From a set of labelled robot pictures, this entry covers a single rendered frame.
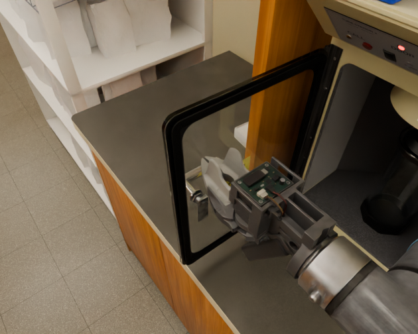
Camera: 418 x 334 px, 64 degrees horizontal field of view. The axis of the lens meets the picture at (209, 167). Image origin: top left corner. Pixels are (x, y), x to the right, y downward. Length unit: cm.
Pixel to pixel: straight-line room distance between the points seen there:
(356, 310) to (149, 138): 82
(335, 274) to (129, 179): 69
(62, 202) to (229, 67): 135
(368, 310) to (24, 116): 280
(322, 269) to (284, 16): 37
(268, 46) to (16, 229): 190
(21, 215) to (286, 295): 178
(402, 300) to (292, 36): 42
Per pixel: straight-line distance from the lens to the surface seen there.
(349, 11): 45
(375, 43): 49
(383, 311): 37
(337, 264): 38
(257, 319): 76
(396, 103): 62
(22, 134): 281
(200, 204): 55
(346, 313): 38
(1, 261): 215
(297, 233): 38
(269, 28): 56
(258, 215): 38
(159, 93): 124
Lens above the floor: 165
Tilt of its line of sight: 48 degrees down
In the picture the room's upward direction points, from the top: straight up
